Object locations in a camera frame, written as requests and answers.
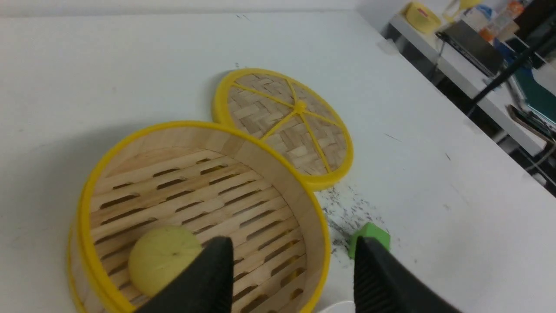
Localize green foam cube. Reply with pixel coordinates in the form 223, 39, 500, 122
348, 222, 391, 260

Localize black flat device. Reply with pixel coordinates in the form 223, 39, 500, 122
435, 20, 504, 77

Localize yellow container on table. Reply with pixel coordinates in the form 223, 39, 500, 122
403, 1, 442, 34

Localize white side table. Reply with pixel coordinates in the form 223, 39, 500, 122
389, 14, 547, 155

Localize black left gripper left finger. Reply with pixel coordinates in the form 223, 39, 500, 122
135, 236, 234, 313

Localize bamboo steamer lid yellow rim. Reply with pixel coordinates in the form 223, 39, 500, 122
212, 68, 354, 191

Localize black tripod pole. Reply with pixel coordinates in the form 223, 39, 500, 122
466, 25, 556, 117

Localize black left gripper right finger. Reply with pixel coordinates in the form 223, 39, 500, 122
353, 236, 459, 313

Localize bamboo steamer basket yellow rim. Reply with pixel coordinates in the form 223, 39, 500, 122
67, 121, 331, 313

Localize yellow-green steamed bun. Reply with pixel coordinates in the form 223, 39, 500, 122
128, 226, 202, 297

